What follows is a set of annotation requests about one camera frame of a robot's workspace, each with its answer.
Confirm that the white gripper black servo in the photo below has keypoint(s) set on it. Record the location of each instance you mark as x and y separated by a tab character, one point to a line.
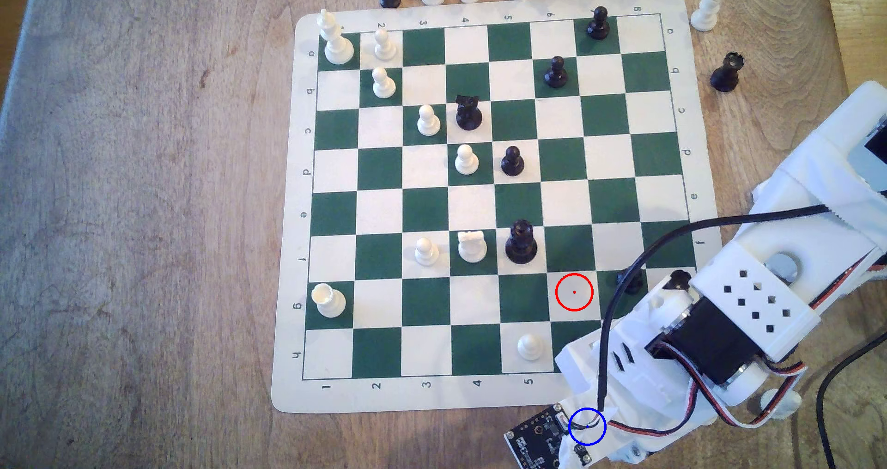
621	441

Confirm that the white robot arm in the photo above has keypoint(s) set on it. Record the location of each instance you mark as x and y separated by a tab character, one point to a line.
752	296

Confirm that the black queen chess piece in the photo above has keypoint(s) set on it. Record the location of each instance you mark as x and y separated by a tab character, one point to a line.
521	244

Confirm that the white knight chess piece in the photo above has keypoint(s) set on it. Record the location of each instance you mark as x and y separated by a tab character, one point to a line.
472	247

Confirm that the green white chess mat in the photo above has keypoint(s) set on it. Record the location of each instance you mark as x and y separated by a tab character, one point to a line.
381	212

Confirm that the black rook chess piece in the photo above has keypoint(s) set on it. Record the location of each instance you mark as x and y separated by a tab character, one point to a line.
725	74

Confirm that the black knight chess piece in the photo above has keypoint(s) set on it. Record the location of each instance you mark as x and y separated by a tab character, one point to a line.
468	114

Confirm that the white rook chess piece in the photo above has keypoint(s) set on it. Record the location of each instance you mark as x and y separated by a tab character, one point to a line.
328	301

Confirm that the white bishop chess piece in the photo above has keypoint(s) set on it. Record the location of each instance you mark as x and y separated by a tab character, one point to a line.
705	11

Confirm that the white king chess piece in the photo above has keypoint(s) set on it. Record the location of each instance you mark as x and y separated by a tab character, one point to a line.
336	43

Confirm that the black camera circuit board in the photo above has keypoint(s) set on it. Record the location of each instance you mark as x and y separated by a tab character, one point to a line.
533	441

